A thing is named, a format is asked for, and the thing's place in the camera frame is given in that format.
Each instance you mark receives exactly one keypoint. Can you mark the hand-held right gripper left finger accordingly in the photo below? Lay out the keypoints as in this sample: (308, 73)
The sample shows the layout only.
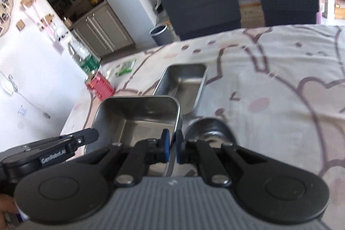
(166, 142)

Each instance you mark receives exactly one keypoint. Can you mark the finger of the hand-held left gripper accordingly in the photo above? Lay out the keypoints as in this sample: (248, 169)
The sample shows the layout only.
(86, 135)

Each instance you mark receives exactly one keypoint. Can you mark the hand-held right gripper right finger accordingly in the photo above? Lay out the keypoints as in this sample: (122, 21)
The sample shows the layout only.
(178, 147)

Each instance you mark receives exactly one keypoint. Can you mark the round steel bowl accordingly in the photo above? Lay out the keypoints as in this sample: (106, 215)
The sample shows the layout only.
(207, 127)

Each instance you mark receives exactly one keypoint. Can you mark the wide steel tray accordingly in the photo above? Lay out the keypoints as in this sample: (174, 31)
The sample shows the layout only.
(140, 116)

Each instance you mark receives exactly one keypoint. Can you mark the narrow steel tray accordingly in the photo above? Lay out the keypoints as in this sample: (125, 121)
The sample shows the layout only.
(186, 81)

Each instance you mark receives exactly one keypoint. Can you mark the person's left hand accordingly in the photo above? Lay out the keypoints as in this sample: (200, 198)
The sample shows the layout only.
(7, 207)

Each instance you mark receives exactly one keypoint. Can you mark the red drink can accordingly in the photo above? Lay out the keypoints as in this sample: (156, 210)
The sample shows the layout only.
(101, 87)

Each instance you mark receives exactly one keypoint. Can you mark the clear water bottle green label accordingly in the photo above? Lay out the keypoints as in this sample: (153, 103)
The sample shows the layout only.
(86, 61)

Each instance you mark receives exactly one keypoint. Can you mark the green packet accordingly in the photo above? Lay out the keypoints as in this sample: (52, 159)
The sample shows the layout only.
(126, 67)

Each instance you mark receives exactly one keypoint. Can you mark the grey trash bin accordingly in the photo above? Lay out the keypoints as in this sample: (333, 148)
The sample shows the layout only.
(160, 36)

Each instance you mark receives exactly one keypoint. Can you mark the beige kitchen cabinet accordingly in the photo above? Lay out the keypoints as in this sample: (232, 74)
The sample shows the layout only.
(102, 28)

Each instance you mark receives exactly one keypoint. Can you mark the printed tablecloth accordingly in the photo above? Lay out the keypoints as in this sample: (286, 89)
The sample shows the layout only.
(283, 71)

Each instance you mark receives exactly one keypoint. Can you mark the pink ribbon wall ornament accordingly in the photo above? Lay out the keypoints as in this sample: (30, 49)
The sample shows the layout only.
(31, 1)

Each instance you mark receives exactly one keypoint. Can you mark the wall photo collage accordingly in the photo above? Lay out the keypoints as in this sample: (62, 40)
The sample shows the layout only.
(5, 9)

